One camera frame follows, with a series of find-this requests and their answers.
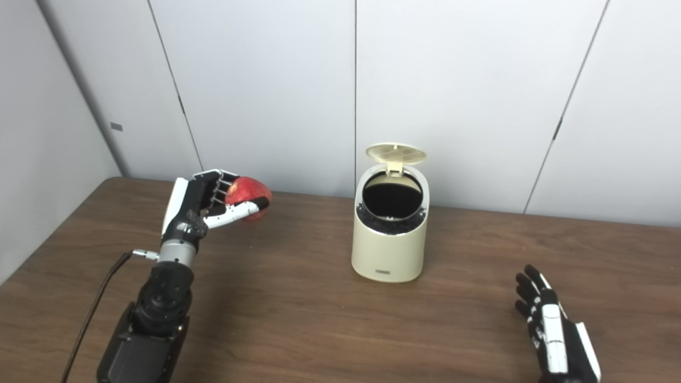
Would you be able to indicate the red apple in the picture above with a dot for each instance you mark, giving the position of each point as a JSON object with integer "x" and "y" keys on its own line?
{"x": 249, "y": 190}

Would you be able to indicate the cream-colored bin body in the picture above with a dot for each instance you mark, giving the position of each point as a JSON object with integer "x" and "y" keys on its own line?
{"x": 389, "y": 252}

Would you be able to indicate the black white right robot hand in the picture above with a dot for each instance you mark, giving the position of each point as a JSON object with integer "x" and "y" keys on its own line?
{"x": 558, "y": 346}

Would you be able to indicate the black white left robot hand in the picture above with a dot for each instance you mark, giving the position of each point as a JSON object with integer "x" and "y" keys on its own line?
{"x": 186, "y": 213}

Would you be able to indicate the cream round bin lid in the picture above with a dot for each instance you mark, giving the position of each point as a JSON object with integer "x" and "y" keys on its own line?
{"x": 396, "y": 152}

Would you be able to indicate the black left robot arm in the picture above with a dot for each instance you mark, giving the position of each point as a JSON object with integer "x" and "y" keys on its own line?
{"x": 159, "y": 303}

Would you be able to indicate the black wall panel hinge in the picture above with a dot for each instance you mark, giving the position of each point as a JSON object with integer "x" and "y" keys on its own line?
{"x": 557, "y": 128}
{"x": 181, "y": 104}

